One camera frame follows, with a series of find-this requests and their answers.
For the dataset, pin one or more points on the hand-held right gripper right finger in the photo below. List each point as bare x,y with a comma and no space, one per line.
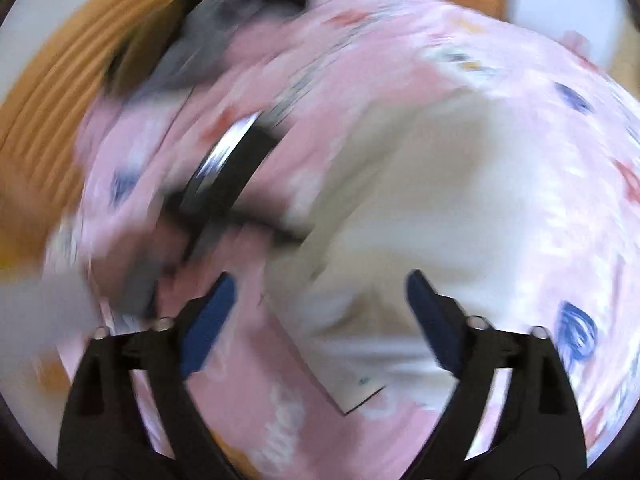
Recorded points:
430,320

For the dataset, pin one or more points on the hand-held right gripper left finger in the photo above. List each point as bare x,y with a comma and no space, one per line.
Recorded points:
210,325

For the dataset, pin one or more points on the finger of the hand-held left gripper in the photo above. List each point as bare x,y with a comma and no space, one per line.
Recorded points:
272,227

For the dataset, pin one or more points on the cream hooded jacket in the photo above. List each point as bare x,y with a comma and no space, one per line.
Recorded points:
425,210

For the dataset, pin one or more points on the grey cloth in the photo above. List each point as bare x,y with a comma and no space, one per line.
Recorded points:
200,45

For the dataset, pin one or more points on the pink printed bedsheet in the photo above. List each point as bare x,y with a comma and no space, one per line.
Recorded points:
350,60

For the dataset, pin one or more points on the wooden bed frame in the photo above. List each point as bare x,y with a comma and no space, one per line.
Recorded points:
50,125

